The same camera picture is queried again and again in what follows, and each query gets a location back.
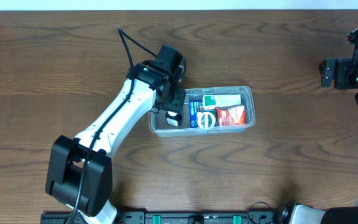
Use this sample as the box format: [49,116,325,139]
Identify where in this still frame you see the dark brown medicine bottle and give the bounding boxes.
[165,111,182,127]

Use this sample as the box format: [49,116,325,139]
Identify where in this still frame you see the blue KoolFever box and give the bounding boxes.
[189,100,203,128]

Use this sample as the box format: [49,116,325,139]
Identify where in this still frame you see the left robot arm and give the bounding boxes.
[45,45,186,223]

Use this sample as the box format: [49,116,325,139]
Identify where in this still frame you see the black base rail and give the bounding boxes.
[40,210,287,224]

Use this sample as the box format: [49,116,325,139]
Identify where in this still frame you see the clear plastic container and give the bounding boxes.
[149,86,256,137]

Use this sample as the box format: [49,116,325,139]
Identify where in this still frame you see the red Panadol sachet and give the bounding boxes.
[216,105,246,126]

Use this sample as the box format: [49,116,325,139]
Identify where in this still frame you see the white green medicine box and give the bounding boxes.
[203,95,241,110]

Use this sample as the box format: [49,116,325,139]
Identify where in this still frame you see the green square box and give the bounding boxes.
[196,110,218,128]

